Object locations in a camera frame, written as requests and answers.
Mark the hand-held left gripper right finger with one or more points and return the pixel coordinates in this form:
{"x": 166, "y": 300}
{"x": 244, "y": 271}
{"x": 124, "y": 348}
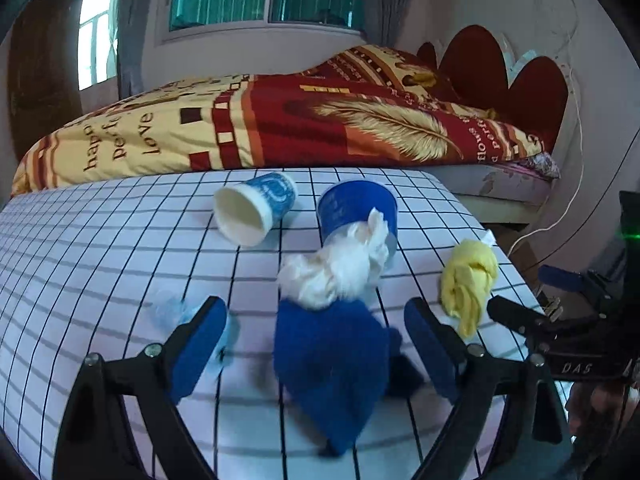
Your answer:
{"x": 430, "y": 355}

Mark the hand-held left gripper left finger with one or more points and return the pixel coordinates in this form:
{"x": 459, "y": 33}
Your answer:
{"x": 200, "y": 350}

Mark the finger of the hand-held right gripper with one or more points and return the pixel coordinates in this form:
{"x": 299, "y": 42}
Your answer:
{"x": 515, "y": 316}
{"x": 560, "y": 275}

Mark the clear plastic bag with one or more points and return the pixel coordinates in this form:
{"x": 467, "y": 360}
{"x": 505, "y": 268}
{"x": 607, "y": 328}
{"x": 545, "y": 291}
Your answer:
{"x": 167, "y": 310}

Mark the yellow bag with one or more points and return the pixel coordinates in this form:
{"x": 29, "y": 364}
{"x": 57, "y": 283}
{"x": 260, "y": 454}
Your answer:
{"x": 467, "y": 280}

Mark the blue cloth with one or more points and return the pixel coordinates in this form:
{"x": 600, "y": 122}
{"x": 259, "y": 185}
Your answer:
{"x": 330, "y": 360}

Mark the white tissue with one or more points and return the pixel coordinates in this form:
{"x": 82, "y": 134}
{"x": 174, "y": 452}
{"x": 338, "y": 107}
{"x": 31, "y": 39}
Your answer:
{"x": 325, "y": 275}

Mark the blue patterned paper cup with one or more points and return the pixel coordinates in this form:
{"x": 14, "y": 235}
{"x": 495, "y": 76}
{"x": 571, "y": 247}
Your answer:
{"x": 265, "y": 195}

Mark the dark blue paper cup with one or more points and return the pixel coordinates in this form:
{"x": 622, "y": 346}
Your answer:
{"x": 350, "y": 205}

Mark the person's right hand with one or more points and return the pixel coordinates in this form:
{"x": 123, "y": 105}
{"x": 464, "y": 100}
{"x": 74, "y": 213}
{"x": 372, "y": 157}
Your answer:
{"x": 595, "y": 405}

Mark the grey floral mattress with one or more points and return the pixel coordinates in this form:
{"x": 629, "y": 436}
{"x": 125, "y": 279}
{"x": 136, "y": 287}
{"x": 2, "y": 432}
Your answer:
{"x": 500, "y": 185}

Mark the floral pillow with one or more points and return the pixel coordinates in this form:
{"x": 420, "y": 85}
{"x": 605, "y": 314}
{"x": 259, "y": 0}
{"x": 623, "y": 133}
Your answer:
{"x": 542, "y": 165}

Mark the white black-grid tablecloth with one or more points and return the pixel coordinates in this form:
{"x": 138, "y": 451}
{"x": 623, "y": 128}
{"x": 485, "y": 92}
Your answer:
{"x": 100, "y": 260}

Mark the red and yellow printed blanket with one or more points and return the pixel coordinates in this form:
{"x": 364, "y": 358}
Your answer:
{"x": 300, "y": 120}

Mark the grey curtain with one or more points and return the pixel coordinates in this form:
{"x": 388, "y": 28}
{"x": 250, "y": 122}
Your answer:
{"x": 134, "y": 35}
{"x": 390, "y": 0}

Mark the brown wooden wardrobe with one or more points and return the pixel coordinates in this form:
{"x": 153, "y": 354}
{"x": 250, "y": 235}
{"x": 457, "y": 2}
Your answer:
{"x": 42, "y": 65}

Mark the narrow bright window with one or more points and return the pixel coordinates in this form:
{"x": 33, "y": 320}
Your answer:
{"x": 97, "y": 35}

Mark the bed frame with red headboard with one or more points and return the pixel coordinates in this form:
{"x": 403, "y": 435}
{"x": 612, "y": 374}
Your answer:
{"x": 480, "y": 65}

